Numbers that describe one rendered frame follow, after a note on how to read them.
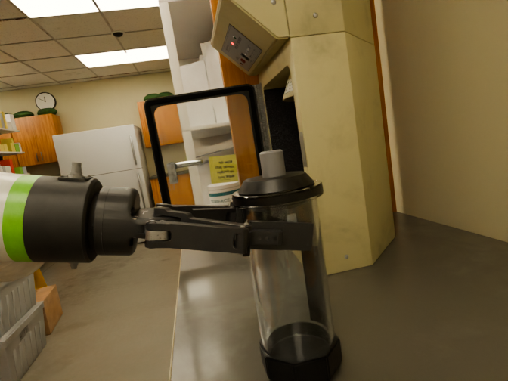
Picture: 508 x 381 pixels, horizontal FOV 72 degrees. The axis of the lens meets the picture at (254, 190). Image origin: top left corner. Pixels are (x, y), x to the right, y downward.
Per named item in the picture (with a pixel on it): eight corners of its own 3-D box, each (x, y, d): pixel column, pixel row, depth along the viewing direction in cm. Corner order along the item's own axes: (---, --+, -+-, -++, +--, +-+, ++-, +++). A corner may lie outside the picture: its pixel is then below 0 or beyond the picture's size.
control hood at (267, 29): (258, 75, 97) (252, 38, 96) (290, 37, 66) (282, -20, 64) (216, 80, 96) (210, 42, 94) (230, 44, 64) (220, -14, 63)
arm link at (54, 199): (57, 255, 43) (21, 283, 34) (58, 159, 42) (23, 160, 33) (109, 256, 44) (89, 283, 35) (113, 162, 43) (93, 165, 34)
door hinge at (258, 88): (280, 221, 103) (259, 84, 97) (282, 223, 100) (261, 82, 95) (274, 222, 102) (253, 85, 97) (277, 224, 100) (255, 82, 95)
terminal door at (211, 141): (275, 224, 101) (253, 82, 96) (169, 242, 100) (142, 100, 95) (275, 224, 102) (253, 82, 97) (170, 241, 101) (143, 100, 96)
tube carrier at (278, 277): (323, 323, 51) (305, 177, 48) (359, 367, 40) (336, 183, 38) (251, 340, 49) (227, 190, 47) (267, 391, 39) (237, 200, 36)
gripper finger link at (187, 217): (159, 205, 40) (151, 207, 38) (254, 217, 36) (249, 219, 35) (157, 240, 40) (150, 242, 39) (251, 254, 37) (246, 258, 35)
